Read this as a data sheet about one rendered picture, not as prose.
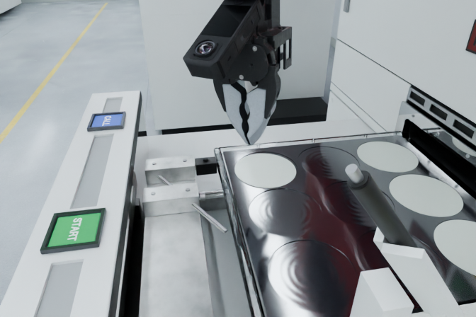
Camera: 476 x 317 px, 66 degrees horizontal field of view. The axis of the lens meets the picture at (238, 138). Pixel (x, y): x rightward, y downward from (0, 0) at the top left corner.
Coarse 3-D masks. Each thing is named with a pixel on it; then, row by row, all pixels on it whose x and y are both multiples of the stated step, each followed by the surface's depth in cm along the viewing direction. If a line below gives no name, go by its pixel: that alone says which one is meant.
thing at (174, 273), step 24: (168, 216) 53; (192, 216) 53; (144, 240) 49; (168, 240) 49; (192, 240) 49; (144, 264) 45; (168, 264) 45; (192, 264) 45; (144, 288) 42; (168, 288) 42; (192, 288) 42; (144, 312) 40; (168, 312) 40; (192, 312) 40
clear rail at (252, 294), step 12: (216, 156) 63; (228, 180) 57; (228, 192) 54; (228, 204) 52; (228, 216) 51; (240, 228) 48; (240, 240) 46; (240, 252) 44; (240, 264) 43; (252, 276) 41; (252, 288) 40; (252, 300) 38; (252, 312) 37
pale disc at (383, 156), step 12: (372, 144) 67; (384, 144) 67; (396, 144) 67; (360, 156) 63; (372, 156) 63; (384, 156) 63; (396, 156) 63; (408, 156) 63; (384, 168) 60; (396, 168) 60; (408, 168) 60
